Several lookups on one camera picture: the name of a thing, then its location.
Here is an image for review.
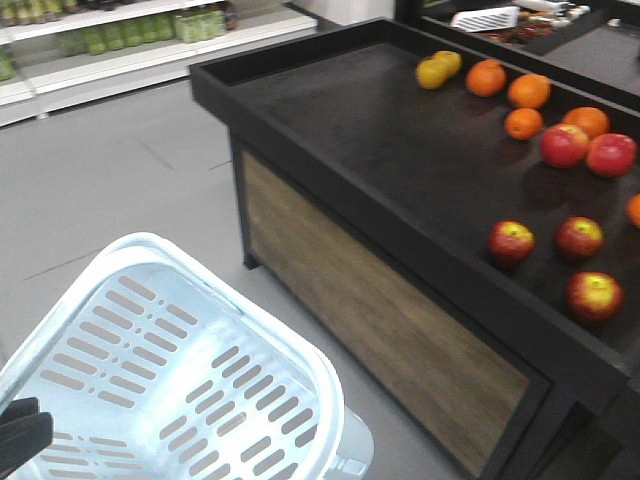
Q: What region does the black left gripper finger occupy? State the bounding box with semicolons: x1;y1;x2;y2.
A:
1;397;53;475

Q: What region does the light blue plastic basket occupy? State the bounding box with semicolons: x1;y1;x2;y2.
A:
1;233;374;479

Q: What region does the small orange near apples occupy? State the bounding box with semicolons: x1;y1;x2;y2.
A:
503;107;543;140

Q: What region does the orange behind pink apples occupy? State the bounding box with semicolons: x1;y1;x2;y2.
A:
561;106;610;139

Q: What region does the white store shelving unit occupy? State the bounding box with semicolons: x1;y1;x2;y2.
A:
1;1;318;125

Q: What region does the black wooden fruit display stand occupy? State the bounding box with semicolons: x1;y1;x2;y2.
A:
190;20;639;479

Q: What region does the red yellow apple left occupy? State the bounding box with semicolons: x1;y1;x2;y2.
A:
487;220;536;269

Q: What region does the red yellow apple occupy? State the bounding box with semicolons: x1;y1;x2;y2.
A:
487;220;536;269
565;271;624;325
554;216;605;263

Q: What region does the red yellow apple front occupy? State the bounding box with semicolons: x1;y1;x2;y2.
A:
565;271;624;325

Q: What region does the red yellow apple middle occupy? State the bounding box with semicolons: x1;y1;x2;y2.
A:
554;216;605;263

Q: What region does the large orange back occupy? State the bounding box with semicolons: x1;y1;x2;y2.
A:
507;74;551;109

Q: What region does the pink red apple left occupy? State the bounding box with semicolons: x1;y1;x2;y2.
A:
539;123;589;169

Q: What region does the pink red apple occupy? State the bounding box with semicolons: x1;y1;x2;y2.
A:
586;133;638;178
539;123;589;169

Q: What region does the pink red apple right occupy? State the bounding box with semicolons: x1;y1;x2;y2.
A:
586;133;638;178

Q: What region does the orange front right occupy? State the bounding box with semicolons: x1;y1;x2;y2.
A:
626;193;640;228

